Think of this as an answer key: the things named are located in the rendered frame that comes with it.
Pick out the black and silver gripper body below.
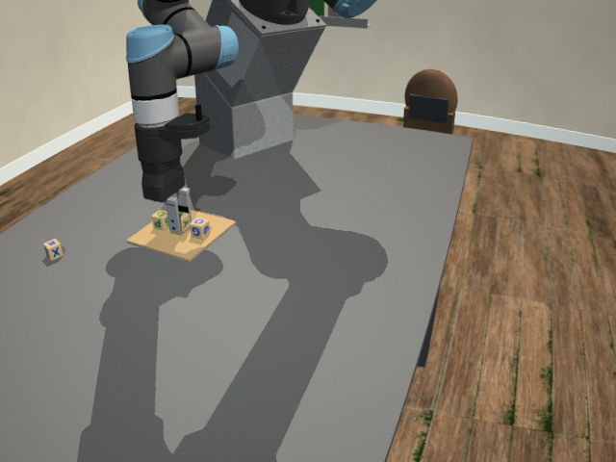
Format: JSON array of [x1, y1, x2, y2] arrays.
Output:
[[132, 92, 210, 202]]

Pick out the light orange mat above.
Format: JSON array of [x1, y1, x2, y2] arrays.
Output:
[[126, 210, 236, 262]]

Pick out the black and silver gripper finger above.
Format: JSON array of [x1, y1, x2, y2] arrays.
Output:
[[176, 188, 192, 223], [157, 197, 182, 234]]

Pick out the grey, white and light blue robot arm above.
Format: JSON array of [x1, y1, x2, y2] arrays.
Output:
[[126, 0, 377, 101]]

